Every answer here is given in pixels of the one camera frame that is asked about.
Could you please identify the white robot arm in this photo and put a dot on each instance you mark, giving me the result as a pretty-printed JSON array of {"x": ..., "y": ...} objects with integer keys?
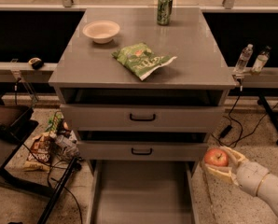
[{"x": 267, "y": 191}]

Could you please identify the white bowl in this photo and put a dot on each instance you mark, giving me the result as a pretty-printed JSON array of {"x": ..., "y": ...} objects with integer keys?
[{"x": 101, "y": 32}]

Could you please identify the middle grey drawer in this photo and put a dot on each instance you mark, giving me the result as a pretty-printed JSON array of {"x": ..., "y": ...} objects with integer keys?
[{"x": 141, "y": 151}]

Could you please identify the green chip bag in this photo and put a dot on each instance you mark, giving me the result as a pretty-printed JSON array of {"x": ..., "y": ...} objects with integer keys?
[{"x": 141, "y": 60}]

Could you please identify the black power cable adapter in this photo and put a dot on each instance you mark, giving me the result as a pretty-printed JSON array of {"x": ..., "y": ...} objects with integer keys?
[{"x": 245, "y": 123}]

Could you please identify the black table leg with caster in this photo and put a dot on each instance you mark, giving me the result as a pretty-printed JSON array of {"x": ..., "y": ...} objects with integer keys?
[{"x": 273, "y": 115}]

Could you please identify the green soda can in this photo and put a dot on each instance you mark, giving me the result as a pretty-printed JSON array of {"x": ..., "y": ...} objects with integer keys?
[{"x": 164, "y": 11}]

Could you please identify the green bag on floor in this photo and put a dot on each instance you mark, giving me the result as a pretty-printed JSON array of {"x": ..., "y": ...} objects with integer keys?
[{"x": 55, "y": 122}]

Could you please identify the black yellow tape measure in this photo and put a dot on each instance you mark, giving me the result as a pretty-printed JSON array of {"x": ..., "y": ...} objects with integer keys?
[{"x": 36, "y": 63}]

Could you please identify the top grey drawer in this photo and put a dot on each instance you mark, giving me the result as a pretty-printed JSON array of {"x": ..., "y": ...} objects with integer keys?
[{"x": 142, "y": 118}]

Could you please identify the plastic bottle on floor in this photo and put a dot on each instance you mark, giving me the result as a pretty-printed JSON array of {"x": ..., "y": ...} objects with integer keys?
[{"x": 68, "y": 148}]

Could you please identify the brown snack bag on floor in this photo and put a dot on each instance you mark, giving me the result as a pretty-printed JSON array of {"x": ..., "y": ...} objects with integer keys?
[{"x": 39, "y": 156}]

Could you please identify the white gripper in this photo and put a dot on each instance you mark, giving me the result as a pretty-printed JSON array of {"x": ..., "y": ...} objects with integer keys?
[{"x": 252, "y": 176}]

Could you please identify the bottom grey open drawer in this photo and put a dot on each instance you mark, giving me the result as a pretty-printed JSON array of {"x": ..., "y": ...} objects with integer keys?
[{"x": 142, "y": 192}]

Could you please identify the grey drawer cabinet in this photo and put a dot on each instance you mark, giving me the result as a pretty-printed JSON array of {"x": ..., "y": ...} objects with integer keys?
[{"x": 134, "y": 90}]

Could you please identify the black cart frame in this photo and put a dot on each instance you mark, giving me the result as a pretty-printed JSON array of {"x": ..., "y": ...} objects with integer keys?
[{"x": 16, "y": 126}]

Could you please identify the clear water bottle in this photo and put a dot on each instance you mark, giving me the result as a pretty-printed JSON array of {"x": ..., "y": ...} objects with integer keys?
[{"x": 243, "y": 60}]

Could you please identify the red apple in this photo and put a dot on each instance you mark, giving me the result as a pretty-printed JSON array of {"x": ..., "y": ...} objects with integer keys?
[{"x": 216, "y": 157}]

